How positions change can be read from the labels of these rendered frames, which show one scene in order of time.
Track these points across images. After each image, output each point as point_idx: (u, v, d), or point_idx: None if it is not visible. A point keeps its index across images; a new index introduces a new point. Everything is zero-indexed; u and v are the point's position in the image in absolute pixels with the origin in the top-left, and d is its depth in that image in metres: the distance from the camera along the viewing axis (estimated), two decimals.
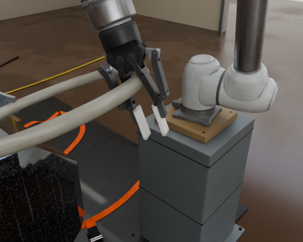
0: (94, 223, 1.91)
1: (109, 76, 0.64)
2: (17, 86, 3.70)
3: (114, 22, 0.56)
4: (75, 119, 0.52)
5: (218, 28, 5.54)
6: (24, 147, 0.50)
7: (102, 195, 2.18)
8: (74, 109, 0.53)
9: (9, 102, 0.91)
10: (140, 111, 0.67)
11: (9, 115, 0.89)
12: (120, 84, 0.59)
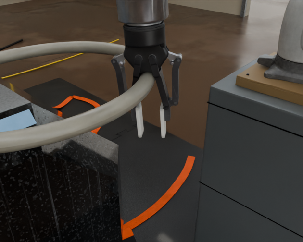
0: (131, 232, 1.42)
1: (121, 69, 0.61)
2: (21, 69, 3.21)
3: (150, 23, 0.53)
4: (98, 121, 0.48)
5: (240, 11, 5.06)
6: (41, 145, 0.45)
7: (135, 194, 1.69)
8: (97, 108, 0.49)
9: None
10: (140, 109, 0.66)
11: None
12: (137, 83, 0.57)
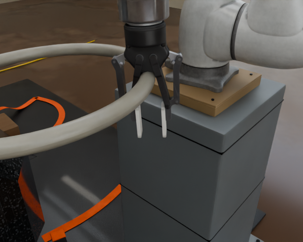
0: (63, 234, 1.42)
1: (121, 70, 0.61)
2: None
3: (153, 22, 0.53)
4: (106, 122, 0.48)
5: None
6: (49, 148, 0.44)
7: (79, 196, 1.70)
8: (103, 109, 0.48)
9: None
10: (139, 109, 0.66)
11: None
12: (139, 82, 0.56)
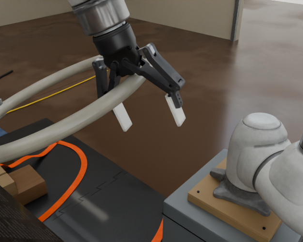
0: None
1: (101, 73, 0.64)
2: None
3: (104, 30, 0.54)
4: (124, 92, 0.59)
5: (231, 36, 5.11)
6: (87, 123, 0.55)
7: None
8: (119, 84, 0.60)
9: None
10: (119, 104, 0.69)
11: None
12: None
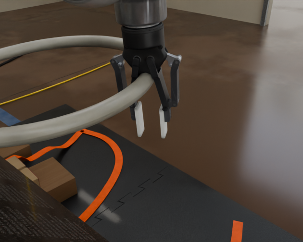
0: None
1: (120, 70, 0.61)
2: (21, 92, 2.79)
3: (146, 25, 0.52)
4: (145, 89, 0.57)
5: (260, 20, 4.63)
6: (112, 115, 0.52)
7: None
8: (139, 78, 0.58)
9: None
10: (140, 109, 0.66)
11: None
12: None
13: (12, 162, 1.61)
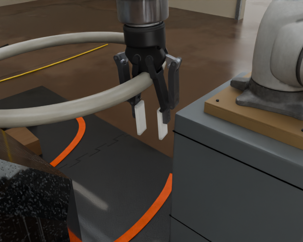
0: None
1: (123, 66, 0.62)
2: (3, 76, 3.09)
3: (142, 24, 0.53)
4: (139, 88, 0.58)
5: (235, 14, 4.93)
6: (98, 110, 0.54)
7: (109, 218, 1.56)
8: (135, 78, 0.58)
9: None
10: (141, 107, 0.67)
11: None
12: None
13: None
